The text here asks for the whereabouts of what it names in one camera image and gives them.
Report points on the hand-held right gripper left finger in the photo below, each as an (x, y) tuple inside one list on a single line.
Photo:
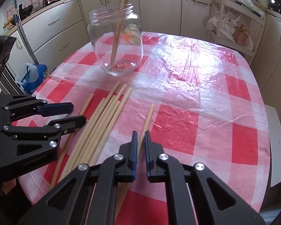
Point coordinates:
[(134, 154)]

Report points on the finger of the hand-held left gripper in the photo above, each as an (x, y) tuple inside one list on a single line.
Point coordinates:
[(68, 124), (58, 109)]

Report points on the white plastic bag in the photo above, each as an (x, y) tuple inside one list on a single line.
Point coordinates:
[(224, 25)]

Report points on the metal mop poles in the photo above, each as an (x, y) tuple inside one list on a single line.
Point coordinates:
[(21, 25)]

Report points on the black wok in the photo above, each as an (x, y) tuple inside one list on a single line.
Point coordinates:
[(25, 10)]

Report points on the red white checked tablecloth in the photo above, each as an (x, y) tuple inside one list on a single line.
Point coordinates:
[(201, 98)]

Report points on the orange print snack bag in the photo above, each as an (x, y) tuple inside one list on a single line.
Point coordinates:
[(242, 36)]

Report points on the white wooden stool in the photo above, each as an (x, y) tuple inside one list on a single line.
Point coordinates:
[(275, 145)]

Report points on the cream cabinet with doors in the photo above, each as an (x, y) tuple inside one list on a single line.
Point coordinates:
[(159, 9)]

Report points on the cream side cabinet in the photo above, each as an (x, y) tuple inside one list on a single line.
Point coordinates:
[(276, 63)]

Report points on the blue plastic bag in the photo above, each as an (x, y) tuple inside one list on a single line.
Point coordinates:
[(37, 75)]

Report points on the clear glass jar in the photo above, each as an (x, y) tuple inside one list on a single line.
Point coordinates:
[(100, 39)]

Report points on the cream drawer cabinet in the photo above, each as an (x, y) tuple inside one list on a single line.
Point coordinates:
[(60, 30)]

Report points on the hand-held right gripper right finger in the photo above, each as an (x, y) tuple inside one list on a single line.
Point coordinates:
[(148, 154)]

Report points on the white shelf cart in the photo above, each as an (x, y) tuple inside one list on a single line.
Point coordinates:
[(257, 18)]

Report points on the bunch of wooden chopsticks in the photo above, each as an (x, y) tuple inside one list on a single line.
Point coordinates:
[(100, 126)]

